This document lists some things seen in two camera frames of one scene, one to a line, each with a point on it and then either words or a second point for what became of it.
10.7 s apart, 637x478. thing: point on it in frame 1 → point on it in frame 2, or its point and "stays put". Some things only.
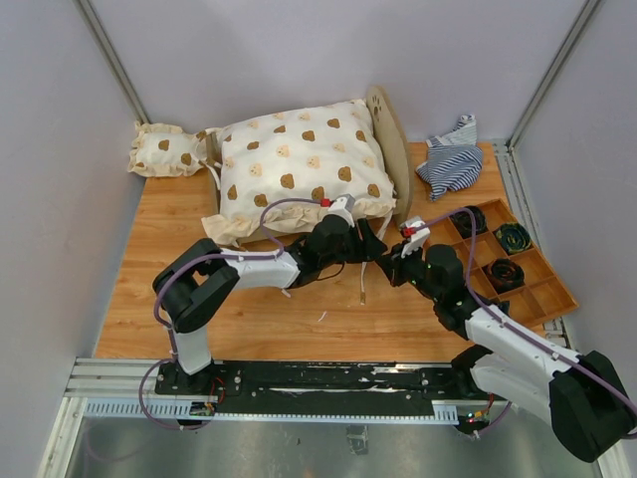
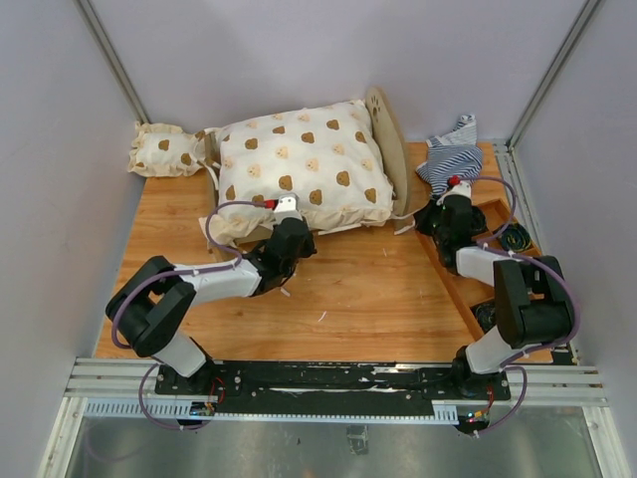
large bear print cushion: [319, 152] stays put
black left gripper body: [352, 249] → [306, 251]
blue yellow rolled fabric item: [514, 238] stays put
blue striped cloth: [454, 159] stays put
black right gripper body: [411, 269] → [430, 222]
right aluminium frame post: [587, 9] stays put
